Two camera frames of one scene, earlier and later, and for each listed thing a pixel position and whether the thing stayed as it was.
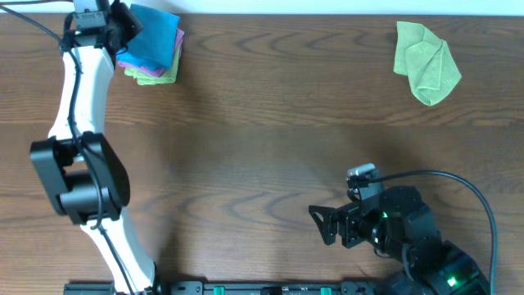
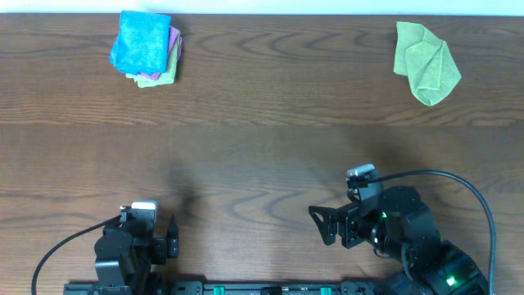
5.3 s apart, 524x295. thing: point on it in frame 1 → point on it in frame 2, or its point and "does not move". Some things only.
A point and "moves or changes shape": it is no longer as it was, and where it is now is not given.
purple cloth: [178, 38] → [173, 33]
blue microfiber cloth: [152, 47] moves or changes shape
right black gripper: [349, 215] does not move
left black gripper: [121, 17] → [169, 244]
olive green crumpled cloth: [426, 60] does not move
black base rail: [234, 288] does not move
